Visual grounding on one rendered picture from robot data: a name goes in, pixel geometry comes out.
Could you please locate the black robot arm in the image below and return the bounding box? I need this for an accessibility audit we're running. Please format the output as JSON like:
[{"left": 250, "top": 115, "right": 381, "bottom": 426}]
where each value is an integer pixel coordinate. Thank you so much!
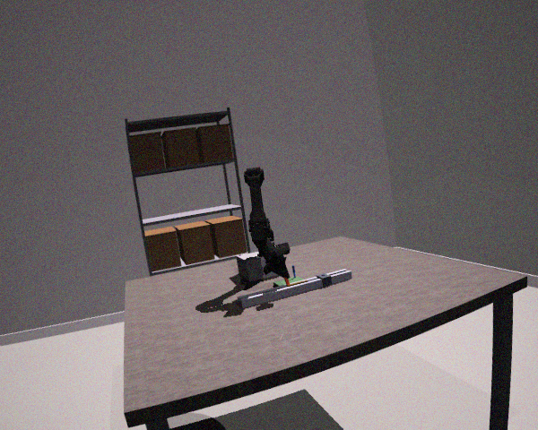
[{"left": 244, "top": 167, "right": 274, "bottom": 257}]

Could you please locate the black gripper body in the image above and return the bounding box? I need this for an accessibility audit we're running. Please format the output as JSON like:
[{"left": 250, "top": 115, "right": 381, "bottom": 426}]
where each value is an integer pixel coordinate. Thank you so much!
[{"left": 259, "top": 242, "right": 290, "bottom": 275}]

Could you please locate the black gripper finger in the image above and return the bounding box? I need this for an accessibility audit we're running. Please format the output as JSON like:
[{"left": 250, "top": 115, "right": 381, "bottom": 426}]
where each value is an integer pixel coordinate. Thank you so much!
[
  {"left": 270, "top": 268, "right": 283, "bottom": 277},
  {"left": 273, "top": 257, "right": 290, "bottom": 278}
]

